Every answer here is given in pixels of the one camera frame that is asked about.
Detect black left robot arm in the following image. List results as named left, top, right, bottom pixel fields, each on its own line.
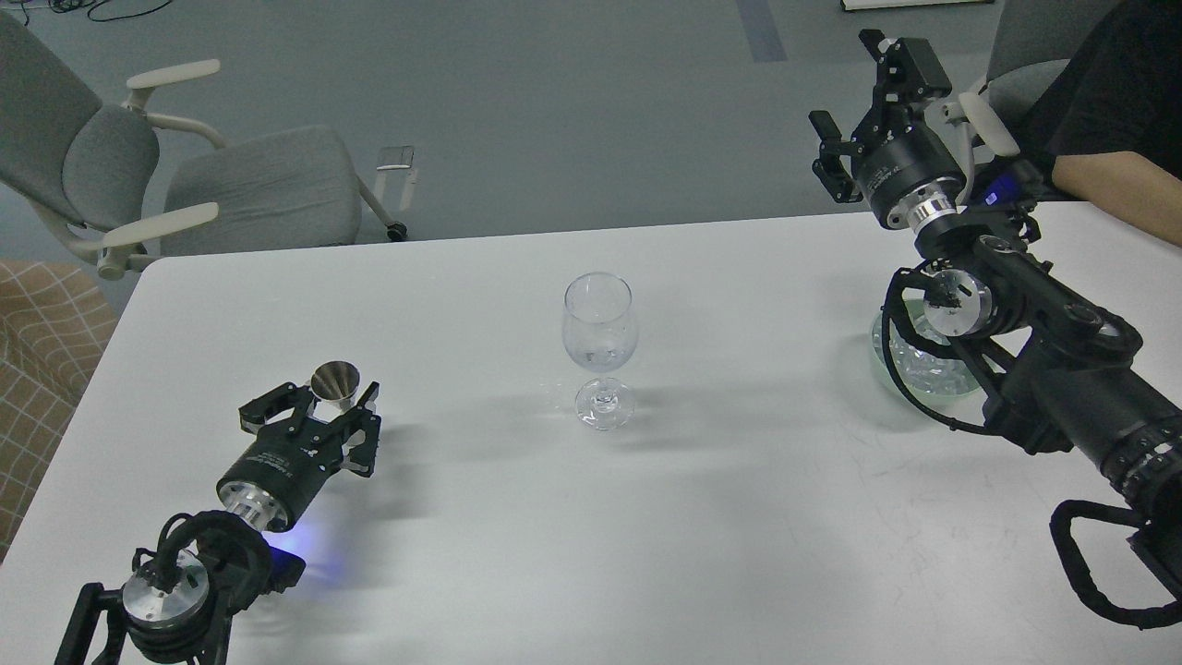
left=56, top=382, right=381, bottom=664

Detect steel cocktail jigger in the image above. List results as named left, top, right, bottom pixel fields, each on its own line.
left=309, top=359, right=361, bottom=412

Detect person in black shirt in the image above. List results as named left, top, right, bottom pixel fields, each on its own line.
left=1017, top=0, right=1182, bottom=248

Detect grey office chair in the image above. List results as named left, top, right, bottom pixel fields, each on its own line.
left=1, top=13, right=408, bottom=281

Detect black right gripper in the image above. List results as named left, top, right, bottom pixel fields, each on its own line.
left=808, top=30, right=965, bottom=232

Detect clear wine glass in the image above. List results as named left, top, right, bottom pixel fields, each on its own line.
left=561, top=270, right=639, bottom=432

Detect grey chair under person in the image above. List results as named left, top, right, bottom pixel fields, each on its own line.
left=940, top=1, right=1117, bottom=202

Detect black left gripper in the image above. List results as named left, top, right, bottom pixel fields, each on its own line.
left=217, top=382, right=381, bottom=533

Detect green bowl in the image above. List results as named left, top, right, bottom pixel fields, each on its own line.
left=869, top=298, right=981, bottom=408

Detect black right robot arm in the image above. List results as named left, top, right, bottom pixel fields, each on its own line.
left=808, top=30, right=1181, bottom=630

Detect clear ice cubes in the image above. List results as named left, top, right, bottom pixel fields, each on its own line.
left=870, top=312, right=981, bottom=400

